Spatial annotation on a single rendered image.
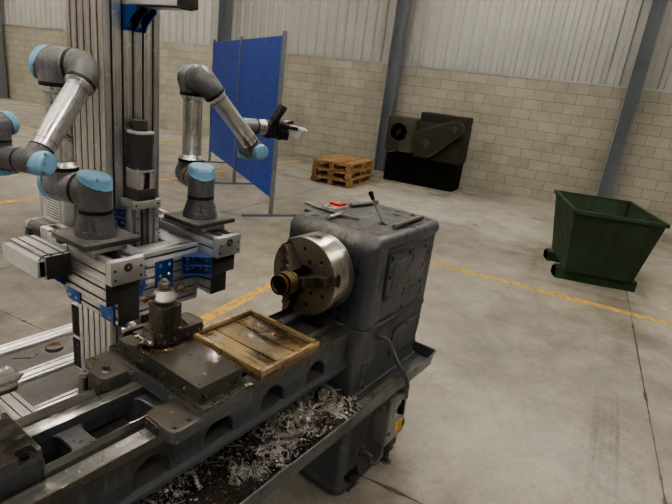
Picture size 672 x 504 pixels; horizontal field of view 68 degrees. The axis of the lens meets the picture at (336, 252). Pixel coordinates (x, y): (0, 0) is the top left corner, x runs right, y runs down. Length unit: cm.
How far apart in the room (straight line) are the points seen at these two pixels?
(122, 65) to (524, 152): 1011
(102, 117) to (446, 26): 1045
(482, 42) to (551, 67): 151
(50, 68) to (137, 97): 37
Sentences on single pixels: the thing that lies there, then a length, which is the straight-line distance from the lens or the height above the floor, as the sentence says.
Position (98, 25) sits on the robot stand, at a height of 190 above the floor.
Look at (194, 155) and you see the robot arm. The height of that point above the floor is 142.
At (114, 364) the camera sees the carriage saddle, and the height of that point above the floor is 91.
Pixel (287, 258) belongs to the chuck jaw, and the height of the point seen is 116.
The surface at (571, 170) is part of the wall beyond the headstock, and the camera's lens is 1159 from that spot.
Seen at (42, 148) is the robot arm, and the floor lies 151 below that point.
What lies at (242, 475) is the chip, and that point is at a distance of 180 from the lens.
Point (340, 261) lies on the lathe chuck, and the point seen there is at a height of 117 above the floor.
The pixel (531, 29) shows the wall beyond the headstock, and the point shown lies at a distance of 1177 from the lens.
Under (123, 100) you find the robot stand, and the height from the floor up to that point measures 164.
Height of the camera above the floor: 179
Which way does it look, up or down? 18 degrees down
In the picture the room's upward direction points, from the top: 7 degrees clockwise
